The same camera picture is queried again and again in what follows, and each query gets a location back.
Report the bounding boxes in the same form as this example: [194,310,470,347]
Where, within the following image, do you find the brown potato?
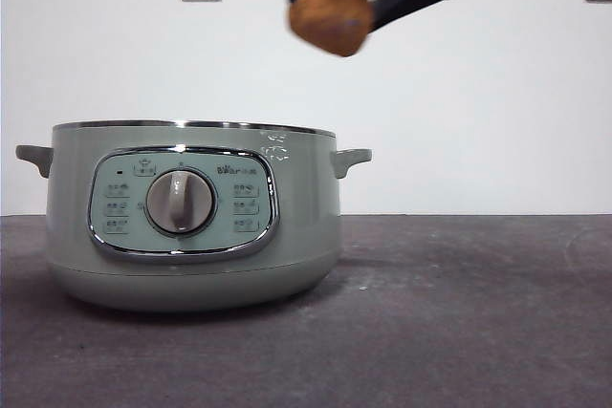
[287,0,374,59]

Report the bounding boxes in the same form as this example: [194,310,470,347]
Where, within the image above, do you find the green electric cooking pot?
[14,118,373,315]

